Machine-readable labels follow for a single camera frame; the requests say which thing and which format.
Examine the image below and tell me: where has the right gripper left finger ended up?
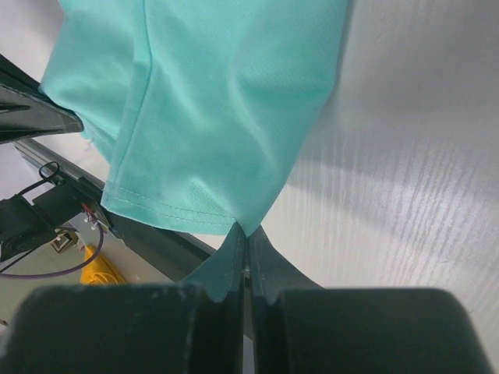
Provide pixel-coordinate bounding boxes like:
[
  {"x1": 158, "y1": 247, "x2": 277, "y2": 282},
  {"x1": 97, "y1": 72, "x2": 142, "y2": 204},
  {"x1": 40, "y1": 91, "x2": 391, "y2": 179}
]
[{"x1": 1, "y1": 225, "x2": 245, "y2": 373}]

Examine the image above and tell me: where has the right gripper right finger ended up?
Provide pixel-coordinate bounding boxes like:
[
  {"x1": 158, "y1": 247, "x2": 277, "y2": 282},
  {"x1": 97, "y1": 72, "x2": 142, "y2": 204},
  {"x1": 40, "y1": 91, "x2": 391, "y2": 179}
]
[{"x1": 247, "y1": 229, "x2": 493, "y2": 373}]

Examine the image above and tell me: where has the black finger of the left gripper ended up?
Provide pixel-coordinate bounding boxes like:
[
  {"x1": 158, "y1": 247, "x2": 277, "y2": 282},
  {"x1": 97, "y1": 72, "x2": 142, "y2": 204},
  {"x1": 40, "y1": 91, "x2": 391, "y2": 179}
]
[{"x1": 1, "y1": 83, "x2": 83, "y2": 143}]

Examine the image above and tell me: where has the teal t-shirt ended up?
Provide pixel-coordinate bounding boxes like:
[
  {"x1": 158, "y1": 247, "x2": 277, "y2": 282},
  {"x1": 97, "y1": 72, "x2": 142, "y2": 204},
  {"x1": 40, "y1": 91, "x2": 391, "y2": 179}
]
[{"x1": 37, "y1": 0, "x2": 354, "y2": 238}]

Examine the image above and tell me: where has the yellow object below table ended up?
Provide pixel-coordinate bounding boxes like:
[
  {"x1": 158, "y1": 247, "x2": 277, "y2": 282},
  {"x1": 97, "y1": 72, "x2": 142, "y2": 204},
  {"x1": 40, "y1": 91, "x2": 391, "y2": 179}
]
[{"x1": 80, "y1": 254, "x2": 127, "y2": 285}]

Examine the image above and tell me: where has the aluminium rail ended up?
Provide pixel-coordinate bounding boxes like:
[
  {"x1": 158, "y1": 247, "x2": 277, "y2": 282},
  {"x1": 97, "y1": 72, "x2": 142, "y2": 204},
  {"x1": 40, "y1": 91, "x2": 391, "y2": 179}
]
[{"x1": 13, "y1": 139, "x2": 104, "y2": 189}]

